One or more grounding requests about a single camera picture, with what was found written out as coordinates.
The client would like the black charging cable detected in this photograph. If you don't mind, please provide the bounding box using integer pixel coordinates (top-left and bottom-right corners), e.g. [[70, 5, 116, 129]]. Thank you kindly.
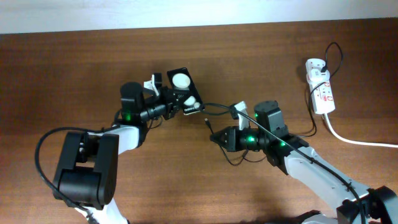
[[203, 42, 344, 166]]

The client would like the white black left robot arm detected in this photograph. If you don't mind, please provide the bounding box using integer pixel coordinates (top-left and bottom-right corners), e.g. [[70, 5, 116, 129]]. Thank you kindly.
[[50, 81, 196, 223]]

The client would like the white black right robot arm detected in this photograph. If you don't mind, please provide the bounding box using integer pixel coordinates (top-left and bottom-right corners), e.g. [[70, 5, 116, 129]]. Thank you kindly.
[[210, 101, 397, 223]]

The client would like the white charger adapter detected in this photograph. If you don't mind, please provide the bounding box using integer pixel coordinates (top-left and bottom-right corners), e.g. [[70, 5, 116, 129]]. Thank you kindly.
[[306, 68, 330, 85]]

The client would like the white power strip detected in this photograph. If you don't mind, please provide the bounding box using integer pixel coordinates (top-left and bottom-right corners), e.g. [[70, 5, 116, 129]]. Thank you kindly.
[[305, 58, 335, 114]]

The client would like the white power strip cord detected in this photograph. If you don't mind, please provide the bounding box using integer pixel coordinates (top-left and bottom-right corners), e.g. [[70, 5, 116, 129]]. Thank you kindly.
[[322, 113, 398, 149]]

